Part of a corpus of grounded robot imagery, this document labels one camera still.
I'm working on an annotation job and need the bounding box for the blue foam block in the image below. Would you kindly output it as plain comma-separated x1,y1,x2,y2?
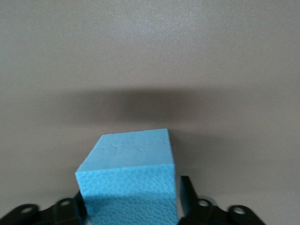
75,127,177,225

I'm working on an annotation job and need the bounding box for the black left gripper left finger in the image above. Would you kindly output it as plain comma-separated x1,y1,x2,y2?
0,189,88,225

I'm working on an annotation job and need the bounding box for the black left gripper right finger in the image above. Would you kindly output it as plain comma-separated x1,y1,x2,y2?
178,175,268,225

